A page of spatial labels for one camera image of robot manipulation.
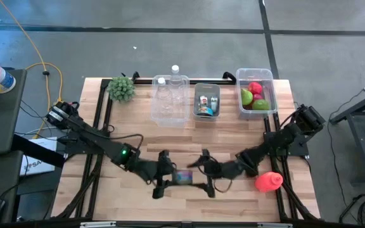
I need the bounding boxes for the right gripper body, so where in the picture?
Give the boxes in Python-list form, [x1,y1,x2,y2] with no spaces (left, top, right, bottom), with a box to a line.
[201,150,245,198]

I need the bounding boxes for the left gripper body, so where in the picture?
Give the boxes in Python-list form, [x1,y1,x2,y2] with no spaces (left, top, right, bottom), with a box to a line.
[134,150,176,200]

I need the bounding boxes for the orange squeeze bottle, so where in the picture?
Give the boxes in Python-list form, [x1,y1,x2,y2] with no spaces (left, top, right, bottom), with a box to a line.
[254,170,284,193]

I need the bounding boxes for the wide clear plastic bottle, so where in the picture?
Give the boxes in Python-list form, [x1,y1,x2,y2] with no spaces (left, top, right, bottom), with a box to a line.
[155,77,174,118]

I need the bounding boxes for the green apple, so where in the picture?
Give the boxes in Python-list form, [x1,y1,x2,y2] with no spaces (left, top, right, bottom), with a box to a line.
[252,99,271,111]

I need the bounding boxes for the slim clear bottle white cap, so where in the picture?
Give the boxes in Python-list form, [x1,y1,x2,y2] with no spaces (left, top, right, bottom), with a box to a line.
[169,65,186,107]

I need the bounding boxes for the green pear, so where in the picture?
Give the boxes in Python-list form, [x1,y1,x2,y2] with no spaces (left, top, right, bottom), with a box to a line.
[241,88,254,107]

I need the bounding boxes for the clear plastic storage bin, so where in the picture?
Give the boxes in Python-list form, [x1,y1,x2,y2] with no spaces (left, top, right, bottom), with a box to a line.
[235,68,278,118]
[150,75,190,128]

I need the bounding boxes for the grey plastic bin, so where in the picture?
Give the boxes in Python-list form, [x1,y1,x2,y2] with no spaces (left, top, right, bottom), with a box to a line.
[192,83,221,122]

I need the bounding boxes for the green succulent plant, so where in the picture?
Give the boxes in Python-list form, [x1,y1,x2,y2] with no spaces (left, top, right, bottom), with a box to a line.
[106,75,137,103]

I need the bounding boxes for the white cardboard box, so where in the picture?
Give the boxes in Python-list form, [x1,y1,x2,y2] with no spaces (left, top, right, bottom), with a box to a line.
[19,136,58,177]

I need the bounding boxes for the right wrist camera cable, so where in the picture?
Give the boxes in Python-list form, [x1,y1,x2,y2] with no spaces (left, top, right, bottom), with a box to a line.
[198,155,234,194]

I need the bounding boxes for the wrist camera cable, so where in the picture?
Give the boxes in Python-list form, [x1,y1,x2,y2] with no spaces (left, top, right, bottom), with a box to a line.
[198,155,234,194]
[105,132,144,150]

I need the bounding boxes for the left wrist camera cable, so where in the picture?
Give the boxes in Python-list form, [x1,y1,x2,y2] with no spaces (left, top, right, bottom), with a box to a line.
[105,132,144,150]

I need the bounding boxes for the black aluminium table frame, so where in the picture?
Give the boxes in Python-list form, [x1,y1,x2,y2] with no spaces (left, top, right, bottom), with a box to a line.
[51,77,321,228]

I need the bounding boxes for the yellow extension cable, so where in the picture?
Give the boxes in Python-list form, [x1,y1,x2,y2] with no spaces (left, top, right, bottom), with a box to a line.
[0,0,67,140]

